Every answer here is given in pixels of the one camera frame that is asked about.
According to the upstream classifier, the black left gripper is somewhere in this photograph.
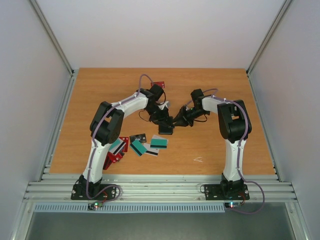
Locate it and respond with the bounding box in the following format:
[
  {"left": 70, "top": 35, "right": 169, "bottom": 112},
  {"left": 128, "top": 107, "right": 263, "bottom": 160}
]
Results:
[{"left": 146, "top": 104, "right": 172, "bottom": 127}]

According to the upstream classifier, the black leather card holder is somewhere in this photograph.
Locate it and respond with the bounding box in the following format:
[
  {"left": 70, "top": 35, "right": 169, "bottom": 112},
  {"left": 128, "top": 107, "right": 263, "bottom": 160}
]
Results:
[{"left": 158, "top": 125, "right": 174, "bottom": 135}]

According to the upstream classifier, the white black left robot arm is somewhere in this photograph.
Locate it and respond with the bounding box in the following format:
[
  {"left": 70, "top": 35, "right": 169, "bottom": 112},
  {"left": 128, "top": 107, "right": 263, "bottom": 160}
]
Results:
[{"left": 82, "top": 84, "right": 173, "bottom": 199}]

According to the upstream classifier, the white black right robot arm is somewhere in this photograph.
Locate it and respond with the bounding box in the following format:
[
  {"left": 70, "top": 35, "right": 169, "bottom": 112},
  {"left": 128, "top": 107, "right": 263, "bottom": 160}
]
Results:
[{"left": 173, "top": 89, "right": 252, "bottom": 198}]

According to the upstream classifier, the black card in pile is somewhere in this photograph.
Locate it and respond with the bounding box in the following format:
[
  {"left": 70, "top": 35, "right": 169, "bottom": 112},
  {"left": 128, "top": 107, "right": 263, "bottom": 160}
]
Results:
[{"left": 129, "top": 133, "right": 147, "bottom": 143}]

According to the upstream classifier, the teal card right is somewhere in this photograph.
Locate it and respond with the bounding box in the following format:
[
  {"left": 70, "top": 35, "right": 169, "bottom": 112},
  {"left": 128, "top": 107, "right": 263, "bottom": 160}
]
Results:
[{"left": 150, "top": 138, "right": 168, "bottom": 149}]

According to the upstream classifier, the teal card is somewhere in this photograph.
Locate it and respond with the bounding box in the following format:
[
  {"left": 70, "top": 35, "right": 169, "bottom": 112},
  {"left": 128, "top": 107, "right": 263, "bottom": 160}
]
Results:
[
  {"left": 130, "top": 139, "right": 147, "bottom": 156},
  {"left": 150, "top": 138, "right": 168, "bottom": 149},
  {"left": 109, "top": 138, "right": 123, "bottom": 154}
]

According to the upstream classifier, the red card far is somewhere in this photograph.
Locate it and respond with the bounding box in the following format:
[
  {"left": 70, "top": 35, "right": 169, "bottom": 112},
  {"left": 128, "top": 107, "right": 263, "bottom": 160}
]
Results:
[{"left": 152, "top": 81, "right": 166, "bottom": 89}]

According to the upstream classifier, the teal card middle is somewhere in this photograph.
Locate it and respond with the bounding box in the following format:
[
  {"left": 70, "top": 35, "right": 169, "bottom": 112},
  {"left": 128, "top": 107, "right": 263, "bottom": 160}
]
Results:
[{"left": 130, "top": 139, "right": 147, "bottom": 156}]

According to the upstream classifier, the white card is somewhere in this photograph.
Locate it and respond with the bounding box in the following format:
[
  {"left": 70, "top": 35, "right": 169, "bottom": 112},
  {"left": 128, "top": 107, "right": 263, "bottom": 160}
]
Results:
[{"left": 143, "top": 135, "right": 164, "bottom": 157}]

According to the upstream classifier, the small red card top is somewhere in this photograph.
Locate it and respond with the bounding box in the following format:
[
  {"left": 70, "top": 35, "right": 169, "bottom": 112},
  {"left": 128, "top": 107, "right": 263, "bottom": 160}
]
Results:
[{"left": 119, "top": 136, "right": 129, "bottom": 153}]

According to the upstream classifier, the teal card top left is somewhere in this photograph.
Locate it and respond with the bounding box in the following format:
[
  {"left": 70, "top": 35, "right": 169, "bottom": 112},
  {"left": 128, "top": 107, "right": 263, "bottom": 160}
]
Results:
[{"left": 109, "top": 138, "right": 123, "bottom": 154}]

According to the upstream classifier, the red card left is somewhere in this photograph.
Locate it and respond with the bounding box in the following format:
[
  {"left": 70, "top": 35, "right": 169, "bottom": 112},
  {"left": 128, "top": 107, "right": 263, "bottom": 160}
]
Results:
[{"left": 103, "top": 152, "right": 119, "bottom": 170}]

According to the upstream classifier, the right controller board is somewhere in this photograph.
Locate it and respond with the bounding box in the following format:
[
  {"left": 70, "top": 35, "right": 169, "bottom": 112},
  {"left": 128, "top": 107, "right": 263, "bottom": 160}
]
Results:
[{"left": 224, "top": 202, "right": 242, "bottom": 209}]

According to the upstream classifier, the controller board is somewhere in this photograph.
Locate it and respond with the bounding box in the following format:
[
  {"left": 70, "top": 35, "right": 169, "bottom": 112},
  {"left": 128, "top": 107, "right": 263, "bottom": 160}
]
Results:
[
  {"left": 87, "top": 202, "right": 104, "bottom": 211},
  {"left": 224, "top": 202, "right": 242, "bottom": 209}
]

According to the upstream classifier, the left controller board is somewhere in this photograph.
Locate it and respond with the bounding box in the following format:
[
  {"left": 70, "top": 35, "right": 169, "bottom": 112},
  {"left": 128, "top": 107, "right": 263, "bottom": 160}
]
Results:
[{"left": 87, "top": 202, "right": 104, "bottom": 211}]

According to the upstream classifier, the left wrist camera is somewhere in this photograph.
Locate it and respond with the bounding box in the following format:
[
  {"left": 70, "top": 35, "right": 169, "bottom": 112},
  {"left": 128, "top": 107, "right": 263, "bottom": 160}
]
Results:
[{"left": 158, "top": 101, "right": 171, "bottom": 110}]

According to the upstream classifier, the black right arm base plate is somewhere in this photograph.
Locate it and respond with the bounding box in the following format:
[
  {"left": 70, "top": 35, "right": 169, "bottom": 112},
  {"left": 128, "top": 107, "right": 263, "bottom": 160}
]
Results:
[{"left": 203, "top": 184, "right": 250, "bottom": 201}]

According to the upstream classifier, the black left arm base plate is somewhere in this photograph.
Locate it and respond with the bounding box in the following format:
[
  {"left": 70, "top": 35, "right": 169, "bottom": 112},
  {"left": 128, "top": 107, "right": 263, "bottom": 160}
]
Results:
[{"left": 70, "top": 175, "right": 120, "bottom": 201}]

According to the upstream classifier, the grey slotted cable duct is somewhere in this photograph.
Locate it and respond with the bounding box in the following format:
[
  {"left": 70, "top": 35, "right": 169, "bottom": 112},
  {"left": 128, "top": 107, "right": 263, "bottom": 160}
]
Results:
[{"left": 34, "top": 202, "right": 225, "bottom": 214}]

